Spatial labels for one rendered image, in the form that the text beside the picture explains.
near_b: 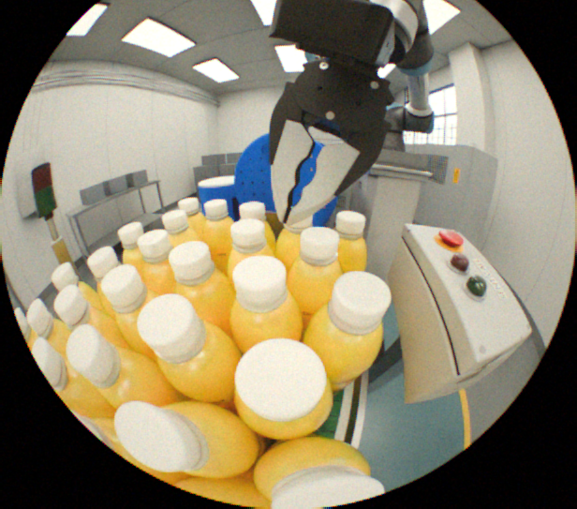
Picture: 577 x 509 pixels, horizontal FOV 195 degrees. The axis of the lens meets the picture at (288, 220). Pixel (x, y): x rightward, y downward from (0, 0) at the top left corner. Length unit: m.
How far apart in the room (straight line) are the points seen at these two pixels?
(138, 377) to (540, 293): 2.86
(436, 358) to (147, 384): 0.21
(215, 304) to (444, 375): 0.20
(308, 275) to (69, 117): 3.64
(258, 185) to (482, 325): 0.46
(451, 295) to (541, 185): 2.68
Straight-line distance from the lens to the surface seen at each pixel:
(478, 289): 0.17
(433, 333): 0.18
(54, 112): 3.62
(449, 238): 0.23
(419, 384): 0.19
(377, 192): 0.76
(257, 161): 0.43
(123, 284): 0.16
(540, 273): 2.78
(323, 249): 0.16
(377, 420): 1.28
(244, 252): 0.19
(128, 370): 0.15
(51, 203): 0.47
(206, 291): 0.17
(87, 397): 0.20
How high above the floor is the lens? 1.18
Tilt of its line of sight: 24 degrees down
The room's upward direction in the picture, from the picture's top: straight up
